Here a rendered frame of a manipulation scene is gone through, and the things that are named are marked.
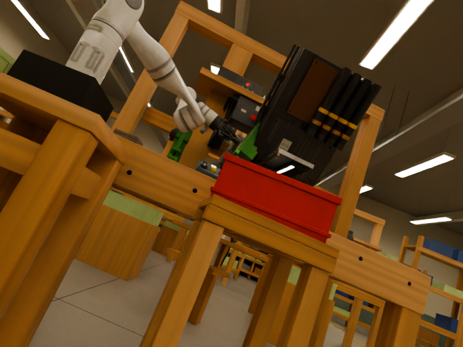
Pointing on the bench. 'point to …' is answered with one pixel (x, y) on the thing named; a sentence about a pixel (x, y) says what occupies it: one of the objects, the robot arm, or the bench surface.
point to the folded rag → (128, 136)
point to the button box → (207, 170)
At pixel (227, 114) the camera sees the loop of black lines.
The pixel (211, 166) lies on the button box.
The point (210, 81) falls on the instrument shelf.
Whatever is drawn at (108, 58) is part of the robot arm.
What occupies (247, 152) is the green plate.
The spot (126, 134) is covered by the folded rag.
